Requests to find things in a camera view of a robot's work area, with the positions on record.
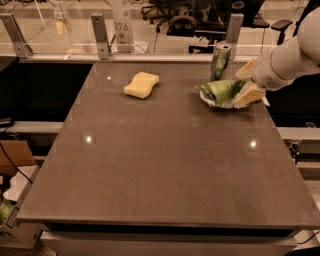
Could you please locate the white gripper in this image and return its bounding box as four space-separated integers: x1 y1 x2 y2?
232 46 294 106

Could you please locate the green jalapeno chip bag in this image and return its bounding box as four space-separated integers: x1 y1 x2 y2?
196 80 266 109

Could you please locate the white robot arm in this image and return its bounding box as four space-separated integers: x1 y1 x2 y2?
232 8 320 108

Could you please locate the silver redbull can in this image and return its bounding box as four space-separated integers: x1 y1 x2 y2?
210 42 232 81

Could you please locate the black office chair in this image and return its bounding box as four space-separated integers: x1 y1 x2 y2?
141 0 292 53

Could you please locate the yellow sponge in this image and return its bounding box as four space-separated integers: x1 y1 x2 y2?
123 72 160 99

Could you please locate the white numbered sign stand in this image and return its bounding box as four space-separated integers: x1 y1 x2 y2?
109 0 135 53

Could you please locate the brown cardboard box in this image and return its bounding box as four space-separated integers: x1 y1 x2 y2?
0 140 36 177

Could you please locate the white box on floor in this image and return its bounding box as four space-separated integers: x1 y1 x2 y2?
0 165 41 249

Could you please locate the right metal bracket post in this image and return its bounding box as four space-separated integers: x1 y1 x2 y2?
226 14 244 60

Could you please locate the metal bracket post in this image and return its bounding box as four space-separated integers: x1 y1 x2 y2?
91 13 110 60
226 14 244 60
0 13 33 59

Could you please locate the middle metal bracket post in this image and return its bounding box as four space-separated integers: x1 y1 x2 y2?
91 13 110 60

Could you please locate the left metal bracket post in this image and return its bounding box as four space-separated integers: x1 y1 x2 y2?
0 13 33 59

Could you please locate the black cable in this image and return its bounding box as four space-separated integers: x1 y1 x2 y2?
0 140 34 185

